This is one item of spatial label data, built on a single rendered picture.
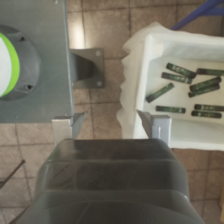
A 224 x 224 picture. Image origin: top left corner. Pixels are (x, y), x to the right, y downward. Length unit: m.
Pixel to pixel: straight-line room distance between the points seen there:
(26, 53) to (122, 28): 1.01
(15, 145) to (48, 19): 1.39
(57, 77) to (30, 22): 0.12
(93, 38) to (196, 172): 1.43
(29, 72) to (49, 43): 0.07
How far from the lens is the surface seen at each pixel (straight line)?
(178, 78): 0.84
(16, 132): 1.59
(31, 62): 0.35
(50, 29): 0.37
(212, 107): 0.94
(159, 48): 0.62
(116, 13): 1.32
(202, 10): 0.92
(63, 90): 0.36
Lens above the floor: 1.26
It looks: 76 degrees down
